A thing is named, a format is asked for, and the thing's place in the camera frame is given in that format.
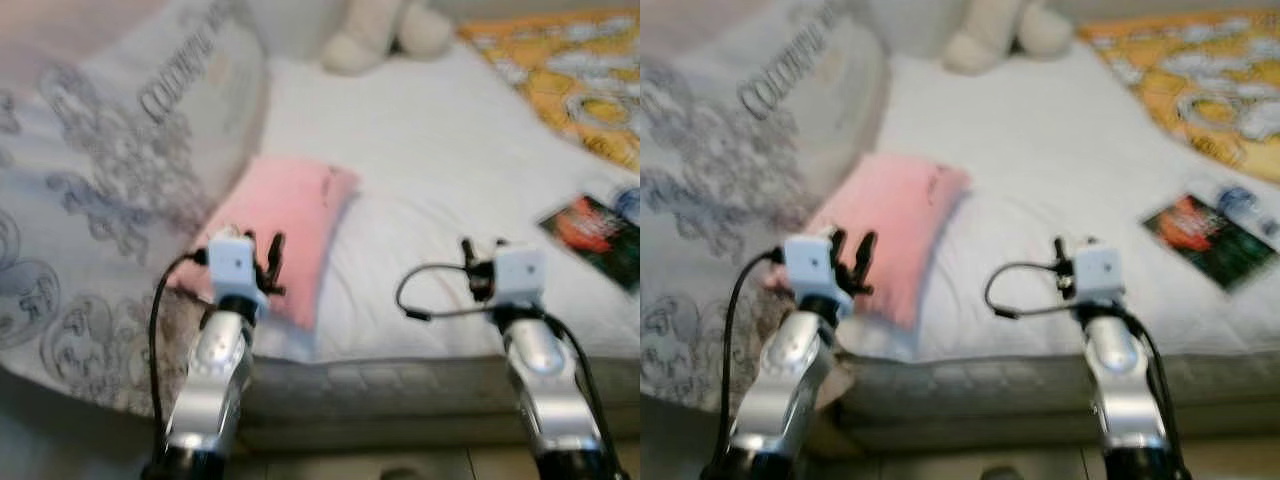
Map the dark red-green book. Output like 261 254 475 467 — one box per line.
538 193 641 293
1142 193 1276 293

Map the grey quilted mattress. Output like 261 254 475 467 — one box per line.
230 355 641 451
835 350 1280 451

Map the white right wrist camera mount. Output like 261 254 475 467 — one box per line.
492 240 549 311
1070 238 1126 309

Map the cream plush toy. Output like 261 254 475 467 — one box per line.
320 0 456 76
940 0 1076 76

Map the pink plush pillow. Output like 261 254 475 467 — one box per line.
165 155 361 331
765 152 971 331

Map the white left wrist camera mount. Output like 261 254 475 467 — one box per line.
782 228 836 321
205 228 266 321

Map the white quilted mattress pad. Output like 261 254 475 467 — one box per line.
235 45 641 366
840 45 1280 363

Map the grey printed headboard cushion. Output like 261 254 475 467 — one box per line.
640 0 891 416
0 0 271 416

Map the yellow cartoon egg blanket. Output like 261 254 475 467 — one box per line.
1075 8 1280 186
458 8 641 173

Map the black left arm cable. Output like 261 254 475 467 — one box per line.
148 250 211 471
715 248 786 476

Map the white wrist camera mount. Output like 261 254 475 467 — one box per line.
782 228 836 321
205 228 266 321
492 240 549 311
1070 238 1126 309

